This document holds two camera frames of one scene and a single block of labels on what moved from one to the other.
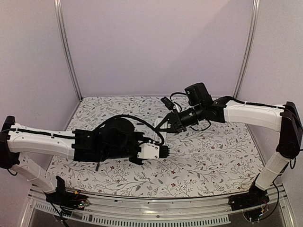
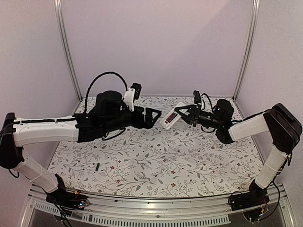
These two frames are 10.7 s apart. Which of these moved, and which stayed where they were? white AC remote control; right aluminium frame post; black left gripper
Moved: black left gripper; white AC remote control
Stayed: right aluminium frame post
